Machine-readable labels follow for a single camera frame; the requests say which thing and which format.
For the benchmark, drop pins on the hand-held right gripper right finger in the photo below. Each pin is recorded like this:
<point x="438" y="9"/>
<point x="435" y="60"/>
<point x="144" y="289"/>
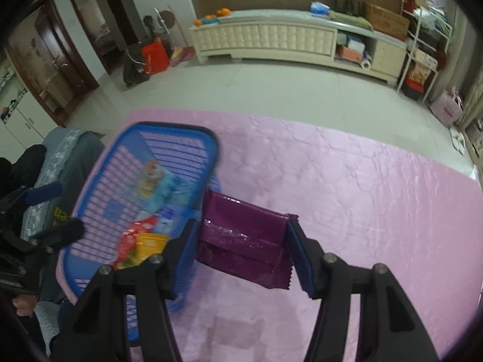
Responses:
<point x="302" y="260"/>

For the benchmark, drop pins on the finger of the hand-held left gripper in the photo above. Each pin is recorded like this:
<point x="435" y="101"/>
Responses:
<point x="64" y="233"/>
<point x="45" y="192"/>

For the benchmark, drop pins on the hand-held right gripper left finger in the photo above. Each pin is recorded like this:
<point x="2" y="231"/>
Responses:
<point x="185" y="260"/>

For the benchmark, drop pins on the orange yellow snack packet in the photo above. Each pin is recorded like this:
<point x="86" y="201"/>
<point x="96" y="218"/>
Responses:
<point x="151" y="247"/>

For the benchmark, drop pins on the light blue snack packet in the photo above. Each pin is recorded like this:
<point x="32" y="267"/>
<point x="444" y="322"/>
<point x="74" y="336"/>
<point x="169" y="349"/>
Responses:
<point x="166" y="220"/>
<point x="173" y="192"/>

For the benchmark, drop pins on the small red snack packet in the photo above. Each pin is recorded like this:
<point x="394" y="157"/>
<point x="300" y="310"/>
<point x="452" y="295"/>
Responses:
<point x="134" y="237"/>

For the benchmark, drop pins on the purple snack packet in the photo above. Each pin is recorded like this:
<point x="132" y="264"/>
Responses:
<point x="241" y="241"/>

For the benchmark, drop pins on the blue plastic basket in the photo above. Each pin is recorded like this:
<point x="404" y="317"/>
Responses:
<point x="113" y="181"/>

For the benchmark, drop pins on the person's left hand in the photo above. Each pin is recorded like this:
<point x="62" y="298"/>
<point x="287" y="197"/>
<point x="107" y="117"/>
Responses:
<point x="24" y="305"/>

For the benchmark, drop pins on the black cloth yellow print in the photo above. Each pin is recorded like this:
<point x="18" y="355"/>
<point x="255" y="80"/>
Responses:
<point x="60" y="215"/>

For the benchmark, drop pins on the dark cloth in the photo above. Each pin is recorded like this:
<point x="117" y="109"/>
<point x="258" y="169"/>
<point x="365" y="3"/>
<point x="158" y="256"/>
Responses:
<point x="22" y="169"/>

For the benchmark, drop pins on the pink tablecloth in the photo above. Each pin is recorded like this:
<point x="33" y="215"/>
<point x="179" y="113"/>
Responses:
<point x="358" y="203"/>

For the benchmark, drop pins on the white fridge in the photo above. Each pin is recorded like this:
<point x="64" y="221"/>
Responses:
<point x="19" y="113"/>

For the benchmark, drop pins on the dark wooden door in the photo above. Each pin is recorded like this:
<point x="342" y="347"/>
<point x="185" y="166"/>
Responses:
<point x="75" y="68"/>
<point x="117" y="19"/>

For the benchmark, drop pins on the black bag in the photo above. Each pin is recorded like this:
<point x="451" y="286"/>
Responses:
<point x="134" y="69"/>

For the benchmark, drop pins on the red bag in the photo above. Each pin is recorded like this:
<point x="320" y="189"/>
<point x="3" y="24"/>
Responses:
<point x="155" y="58"/>

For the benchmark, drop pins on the white slipper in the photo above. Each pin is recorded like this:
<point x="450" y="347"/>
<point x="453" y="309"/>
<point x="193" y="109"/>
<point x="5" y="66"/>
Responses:
<point x="455" y="135"/>
<point x="462" y="145"/>

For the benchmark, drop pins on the broom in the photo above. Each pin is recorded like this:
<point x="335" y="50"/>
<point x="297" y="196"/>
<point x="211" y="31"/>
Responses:
<point x="181" y="45"/>

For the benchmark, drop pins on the white paper roll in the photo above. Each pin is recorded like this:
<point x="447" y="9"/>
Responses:
<point x="366" y="64"/>

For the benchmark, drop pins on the pink bag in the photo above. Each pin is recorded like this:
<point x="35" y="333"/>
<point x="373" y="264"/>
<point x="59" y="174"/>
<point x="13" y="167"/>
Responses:
<point x="447" y="109"/>

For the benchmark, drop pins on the orange box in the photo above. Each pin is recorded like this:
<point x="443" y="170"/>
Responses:
<point x="349" y="53"/>

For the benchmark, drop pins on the white TV cabinet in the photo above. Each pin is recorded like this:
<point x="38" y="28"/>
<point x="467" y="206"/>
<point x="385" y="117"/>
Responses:
<point x="271" y="37"/>

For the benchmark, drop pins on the blue plate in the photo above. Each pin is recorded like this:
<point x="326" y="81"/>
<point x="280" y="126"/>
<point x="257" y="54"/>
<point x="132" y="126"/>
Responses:
<point x="208" y="19"/>

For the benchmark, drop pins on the green folded cloth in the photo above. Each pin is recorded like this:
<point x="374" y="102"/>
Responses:
<point x="351" y="20"/>

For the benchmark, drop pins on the white metal rack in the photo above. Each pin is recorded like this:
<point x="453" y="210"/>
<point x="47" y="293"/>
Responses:
<point x="424" y="45"/>

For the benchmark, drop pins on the cardboard box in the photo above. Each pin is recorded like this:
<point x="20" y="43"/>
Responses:
<point x="388" y="22"/>

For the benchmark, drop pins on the row of dark bottles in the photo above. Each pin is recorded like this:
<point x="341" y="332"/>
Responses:
<point x="347" y="4"/>

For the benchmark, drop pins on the small round wall decor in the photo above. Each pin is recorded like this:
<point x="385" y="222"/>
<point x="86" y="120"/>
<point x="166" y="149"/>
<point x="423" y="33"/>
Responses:
<point x="168" y="18"/>

